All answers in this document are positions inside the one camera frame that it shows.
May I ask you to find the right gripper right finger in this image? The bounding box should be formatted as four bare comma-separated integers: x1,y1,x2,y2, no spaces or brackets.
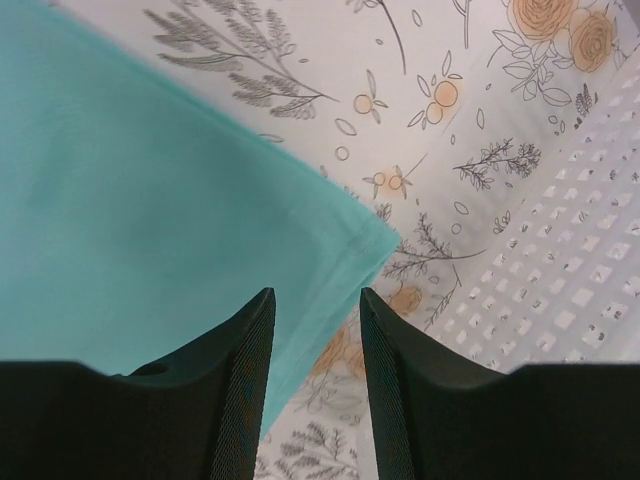
360,288,639,479

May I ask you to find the teal green t shirt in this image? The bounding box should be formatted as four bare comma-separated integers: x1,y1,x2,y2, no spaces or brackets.
1,1,399,430

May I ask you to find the floral table mat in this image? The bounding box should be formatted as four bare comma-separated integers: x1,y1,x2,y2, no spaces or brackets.
62,1,639,335

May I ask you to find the white plastic basket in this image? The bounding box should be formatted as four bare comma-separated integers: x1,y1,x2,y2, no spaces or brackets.
429,59,639,372

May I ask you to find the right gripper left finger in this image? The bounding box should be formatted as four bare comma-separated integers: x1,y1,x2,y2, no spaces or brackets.
1,288,276,479

